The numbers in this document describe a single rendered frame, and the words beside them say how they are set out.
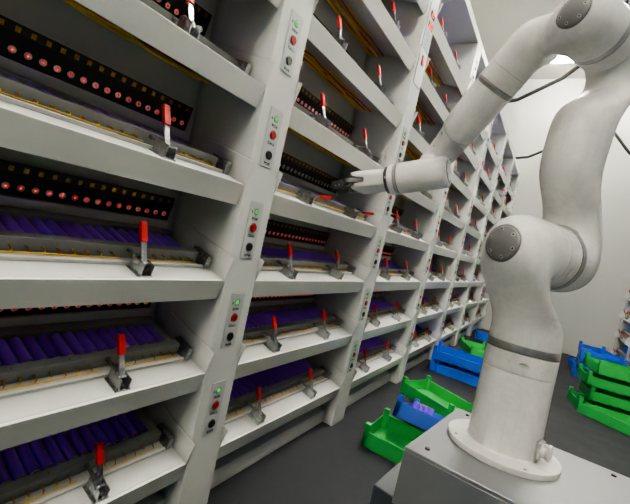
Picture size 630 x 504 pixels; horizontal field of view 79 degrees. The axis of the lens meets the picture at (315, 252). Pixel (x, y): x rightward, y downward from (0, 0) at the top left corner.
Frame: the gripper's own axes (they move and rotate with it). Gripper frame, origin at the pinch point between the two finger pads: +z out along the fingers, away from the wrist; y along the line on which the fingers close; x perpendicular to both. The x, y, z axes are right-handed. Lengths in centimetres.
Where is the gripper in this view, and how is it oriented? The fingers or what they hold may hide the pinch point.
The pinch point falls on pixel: (340, 187)
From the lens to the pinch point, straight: 117.8
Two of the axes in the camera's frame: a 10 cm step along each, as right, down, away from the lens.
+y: -5.2, -0.7, -8.5
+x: 0.0, 10.0, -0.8
